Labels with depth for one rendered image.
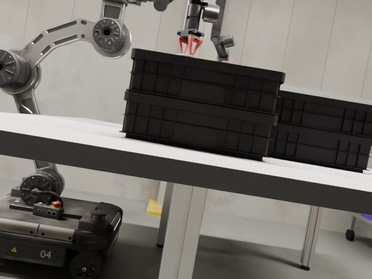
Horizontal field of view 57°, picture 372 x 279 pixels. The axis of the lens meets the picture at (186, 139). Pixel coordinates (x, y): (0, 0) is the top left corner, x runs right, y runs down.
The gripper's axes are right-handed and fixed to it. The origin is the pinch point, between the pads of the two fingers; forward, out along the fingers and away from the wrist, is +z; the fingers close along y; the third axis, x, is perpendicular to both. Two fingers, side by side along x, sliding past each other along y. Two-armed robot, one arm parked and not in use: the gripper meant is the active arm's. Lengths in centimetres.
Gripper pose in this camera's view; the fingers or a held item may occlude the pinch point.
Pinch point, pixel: (187, 55)
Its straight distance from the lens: 142.5
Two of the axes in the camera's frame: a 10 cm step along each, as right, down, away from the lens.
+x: -7.3, -0.9, -6.8
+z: -1.6, 9.9, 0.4
